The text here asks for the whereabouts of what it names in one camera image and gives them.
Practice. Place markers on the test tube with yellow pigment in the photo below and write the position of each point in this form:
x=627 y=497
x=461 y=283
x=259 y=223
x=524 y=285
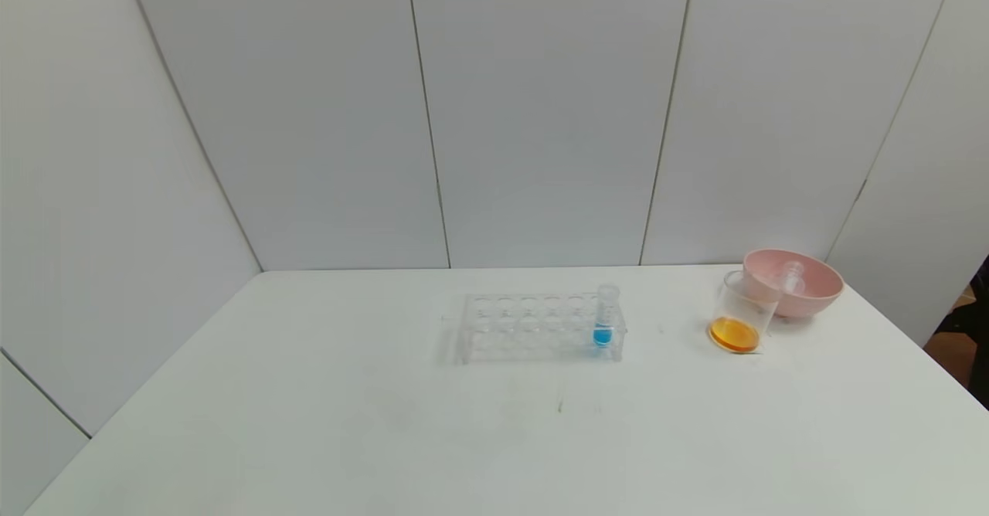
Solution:
x=792 y=276

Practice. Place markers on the test tube with blue pigment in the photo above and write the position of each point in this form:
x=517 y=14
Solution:
x=603 y=336

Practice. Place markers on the clear plastic test tube rack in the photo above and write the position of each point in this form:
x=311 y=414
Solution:
x=525 y=338

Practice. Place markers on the clear plastic measuring beaker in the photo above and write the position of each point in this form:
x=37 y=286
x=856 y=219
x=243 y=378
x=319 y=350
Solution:
x=738 y=332

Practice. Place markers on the black object beside table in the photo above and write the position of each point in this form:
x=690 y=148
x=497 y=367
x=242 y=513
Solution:
x=983 y=377

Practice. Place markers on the pink plastic bowl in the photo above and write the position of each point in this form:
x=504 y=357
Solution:
x=823 y=288

